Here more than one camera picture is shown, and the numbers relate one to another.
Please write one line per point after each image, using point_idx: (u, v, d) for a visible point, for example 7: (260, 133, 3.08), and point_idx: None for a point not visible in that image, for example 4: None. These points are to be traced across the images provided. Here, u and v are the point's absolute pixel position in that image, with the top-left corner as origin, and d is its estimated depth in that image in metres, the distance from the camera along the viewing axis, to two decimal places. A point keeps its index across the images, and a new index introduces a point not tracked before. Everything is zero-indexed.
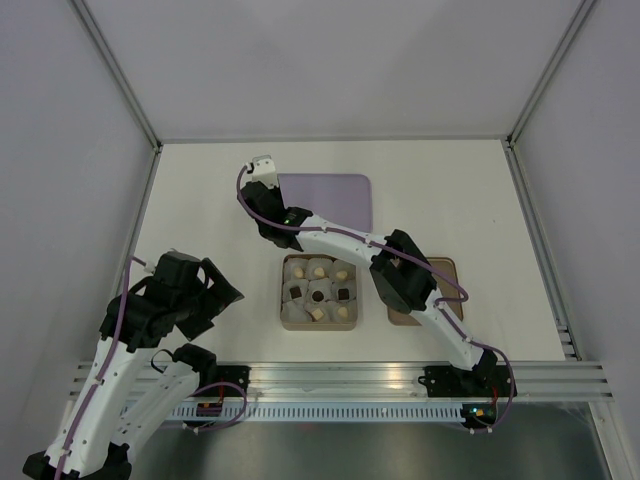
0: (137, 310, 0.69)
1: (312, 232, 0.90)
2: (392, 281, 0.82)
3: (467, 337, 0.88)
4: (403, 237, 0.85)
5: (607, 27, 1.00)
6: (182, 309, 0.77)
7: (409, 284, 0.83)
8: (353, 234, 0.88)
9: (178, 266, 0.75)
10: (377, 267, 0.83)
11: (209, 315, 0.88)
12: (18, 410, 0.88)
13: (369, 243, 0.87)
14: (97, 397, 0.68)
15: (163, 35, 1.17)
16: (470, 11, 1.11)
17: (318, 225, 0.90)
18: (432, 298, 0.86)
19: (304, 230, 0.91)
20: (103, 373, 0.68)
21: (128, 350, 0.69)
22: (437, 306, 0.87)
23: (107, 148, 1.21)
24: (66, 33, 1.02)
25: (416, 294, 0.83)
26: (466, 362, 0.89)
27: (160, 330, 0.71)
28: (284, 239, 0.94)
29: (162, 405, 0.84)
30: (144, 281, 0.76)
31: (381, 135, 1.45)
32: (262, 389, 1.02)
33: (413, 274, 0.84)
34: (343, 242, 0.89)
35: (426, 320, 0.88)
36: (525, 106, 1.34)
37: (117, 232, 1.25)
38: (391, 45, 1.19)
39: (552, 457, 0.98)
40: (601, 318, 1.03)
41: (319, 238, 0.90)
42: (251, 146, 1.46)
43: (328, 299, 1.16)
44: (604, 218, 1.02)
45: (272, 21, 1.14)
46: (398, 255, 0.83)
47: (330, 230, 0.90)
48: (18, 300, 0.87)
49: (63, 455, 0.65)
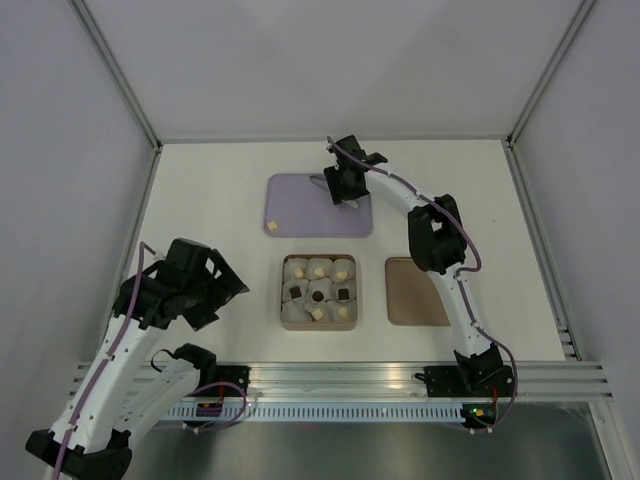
0: (149, 290, 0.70)
1: (377, 175, 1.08)
2: (421, 232, 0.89)
3: (475, 321, 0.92)
4: (450, 200, 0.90)
5: (606, 28, 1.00)
6: (192, 294, 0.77)
7: (436, 245, 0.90)
8: (409, 185, 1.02)
9: (190, 251, 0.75)
10: (414, 216, 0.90)
11: (215, 304, 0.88)
12: (17, 411, 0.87)
13: (419, 196, 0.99)
14: (107, 373, 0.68)
15: (163, 35, 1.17)
16: (470, 13, 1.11)
17: (383, 170, 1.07)
18: (454, 268, 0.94)
19: (373, 171, 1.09)
20: (114, 349, 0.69)
21: (140, 328, 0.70)
22: (456, 277, 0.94)
23: (106, 147, 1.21)
24: (67, 32, 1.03)
25: (439, 256, 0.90)
26: (466, 349, 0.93)
27: (171, 311, 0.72)
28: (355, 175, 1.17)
29: (166, 395, 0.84)
30: (155, 265, 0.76)
31: (382, 135, 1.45)
32: (262, 389, 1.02)
33: (446, 240, 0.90)
34: (398, 189, 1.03)
35: (442, 288, 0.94)
36: (525, 106, 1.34)
37: (116, 231, 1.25)
38: (392, 43, 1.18)
39: (552, 456, 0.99)
40: (601, 317, 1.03)
41: (383, 181, 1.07)
42: (250, 146, 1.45)
43: (328, 299, 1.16)
44: (603, 219, 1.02)
45: (272, 21, 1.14)
46: (440, 211, 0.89)
47: (393, 177, 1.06)
48: (19, 301, 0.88)
49: (68, 430, 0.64)
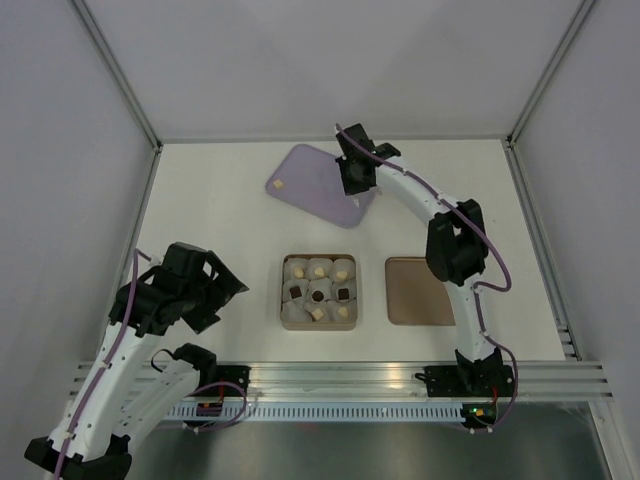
0: (146, 297, 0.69)
1: (393, 171, 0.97)
2: (445, 243, 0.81)
3: (485, 330, 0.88)
4: (474, 207, 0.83)
5: (606, 28, 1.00)
6: (189, 299, 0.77)
7: (457, 254, 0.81)
8: (429, 187, 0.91)
9: (186, 256, 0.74)
10: (437, 222, 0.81)
11: (214, 307, 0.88)
12: (18, 411, 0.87)
13: (440, 200, 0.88)
14: (105, 381, 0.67)
15: (163, 35, 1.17)
16: (470, 12, 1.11)
17: (399, 166, 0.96)
18: (471, 280, 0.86)
19: (386, 166, 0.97)
20: (110, 357, 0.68)
21: (136, 335, 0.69)
22: (473, 289, 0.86)
23: (106, 147, 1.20)
24: (67, 31, 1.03)
25: (459, 267, 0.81)
26: (471, 353, 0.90)
27: (168, 317, 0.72)
28: (363, 168, 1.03)
29: (165, 399, 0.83)
30: (152, 269, 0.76)
31: (382, 135, 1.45)
32: (262, 389, 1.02)
33: (468, 249, 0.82)
34: (416, 190, 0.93)
35: (457, 299, 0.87)
36: (525, 106, 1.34)
37: (117, 231, 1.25)
38: (392, 43, 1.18)
39: (552, 456, 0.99)
40: (601, 318, 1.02)
41: (396, 179, 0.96)
42: (249, 146, 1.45)
43: (328, 299, 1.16)
44: (604, 219, 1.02)
45: (272, 20, 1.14)
46: (465, 221, 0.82)
47: (409, 175, 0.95)
48: (19, 301, 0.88)
49: (66, 439, 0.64)
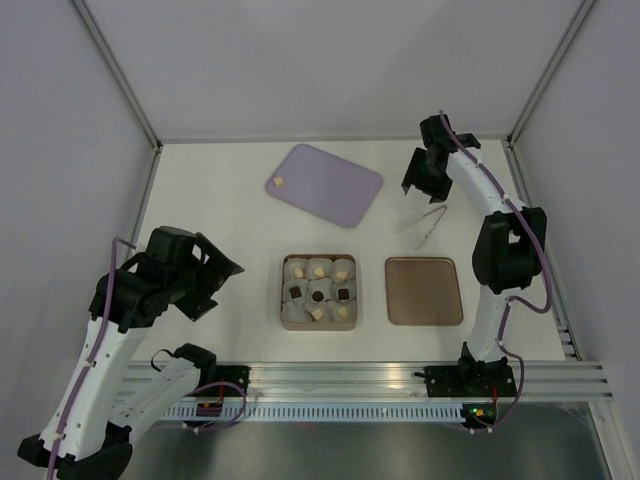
0: (128, 289, 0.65)
1: (464, 160, 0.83)
2: (494, 243, 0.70)
3: (500, 339, 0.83)
4: (542, 217, 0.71)
5: (605, 28, 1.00)
6: (176, 288, 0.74)
7: (507, 262, 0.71)
8: (498, 185, 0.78)
9: (171, 242, 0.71)
10: (491, 220, 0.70)
11: (207, 290, 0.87)
12: (18, 410, 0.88)
13: (505, 199, 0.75)
14: (91, 380, 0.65)
15: (163, 36, 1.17)
16: (469, 14, 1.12)
17: (472, 156, 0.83)
18: (510, 292, 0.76)
19: (462, 154, 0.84)
20: (95, 354, 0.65)
21: (119, 330, 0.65)
22: (508, 301, 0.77)
23: (106, 148, 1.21)
24: (67, 31, 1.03)
25: (502, 276, 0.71)
26: (478, 353, 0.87)
27: (152, 308, 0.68)
28: (436, 152, 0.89)
29: (165, 393, 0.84)
30: (136, 257, 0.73)
31: (382, 134, 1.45)
32: (262, 389, 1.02)
33: (520, 257, 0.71)
34: (483, 186, 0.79)
35: (488, 301, 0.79)
36: (525, 106, 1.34)
37: (116, 232, 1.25)
38: (391, 44, 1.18)
39: (552, 456, 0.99)
40: (600, 318, 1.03)
41: (468, 171, 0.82)
42: (249, 146, 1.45)
43: (328, 299, 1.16)
44: (603, 220, 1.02)
45: (272, 21, 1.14)
46: (525, 226, 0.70)
47: (482, 168, 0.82)
48: (21, 300, 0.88)
49: (57, 439, 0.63)
